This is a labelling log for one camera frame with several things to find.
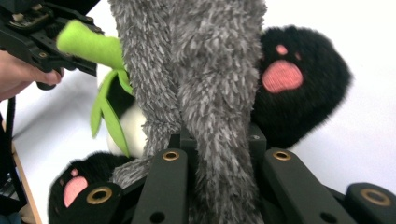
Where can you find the wooden table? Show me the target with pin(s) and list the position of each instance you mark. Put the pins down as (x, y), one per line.
(28, 189)

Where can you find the grey fluffy scarf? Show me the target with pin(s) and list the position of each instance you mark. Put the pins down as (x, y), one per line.
(211, 77)

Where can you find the pale blue table mat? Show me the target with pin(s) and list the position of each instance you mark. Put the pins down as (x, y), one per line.
(358, 140)

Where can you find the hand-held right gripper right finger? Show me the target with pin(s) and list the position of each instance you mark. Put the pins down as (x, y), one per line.
(295, 186)

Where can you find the panda plush toy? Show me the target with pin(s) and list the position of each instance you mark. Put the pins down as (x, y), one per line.
(295, 109)

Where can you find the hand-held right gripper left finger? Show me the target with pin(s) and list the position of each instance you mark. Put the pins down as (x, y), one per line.
(165, 186)

